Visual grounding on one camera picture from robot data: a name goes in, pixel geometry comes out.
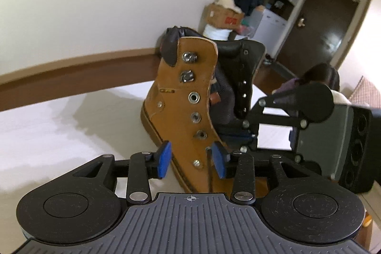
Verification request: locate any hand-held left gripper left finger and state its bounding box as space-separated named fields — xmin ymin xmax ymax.
xmin=73 ymin=141 xmax=172 ymax=204

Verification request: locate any red-label cardboard box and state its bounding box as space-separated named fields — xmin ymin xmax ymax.
xmin=204 ymin=2 xmax=245 ymax=28

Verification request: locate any quilted beige cushion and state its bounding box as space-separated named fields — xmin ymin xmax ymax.
xmin=348 ymin=75 xmax=381 ymax=109

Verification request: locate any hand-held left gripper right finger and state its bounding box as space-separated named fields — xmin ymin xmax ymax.
xmin=211 ymin=142 xmax=313 ymax=204

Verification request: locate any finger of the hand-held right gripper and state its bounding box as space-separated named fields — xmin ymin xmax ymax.
xmin=257 ymin=148 xmax=322 ymax=174
xmin=241 ymin=88 xmax=309 ymax=154

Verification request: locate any dark wooden door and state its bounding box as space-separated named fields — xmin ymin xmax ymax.
xmin=278 ymin=0 xmax=361 ymax=79

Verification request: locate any tan leather boot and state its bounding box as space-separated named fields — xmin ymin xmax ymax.
xmin=140 ymin=26 xmax=268 ymax=193

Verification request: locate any cream sun hat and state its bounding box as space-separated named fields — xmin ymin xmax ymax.
xmin=214 ymin=0 xmax=241 ymax=12

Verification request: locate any white plastic bucket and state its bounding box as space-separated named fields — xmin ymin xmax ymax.
xmin=202 ymin=25 xmax=236 ymax=42

